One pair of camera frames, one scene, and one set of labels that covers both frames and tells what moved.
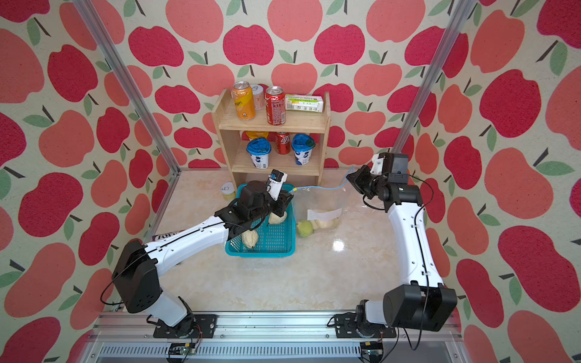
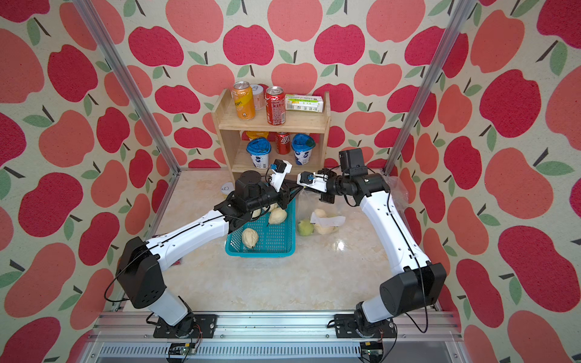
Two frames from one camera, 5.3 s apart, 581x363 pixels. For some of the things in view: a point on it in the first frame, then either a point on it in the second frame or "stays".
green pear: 304,228 stays
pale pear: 250,238 stays
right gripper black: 357,181 -> 325,198
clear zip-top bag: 321,212 stays
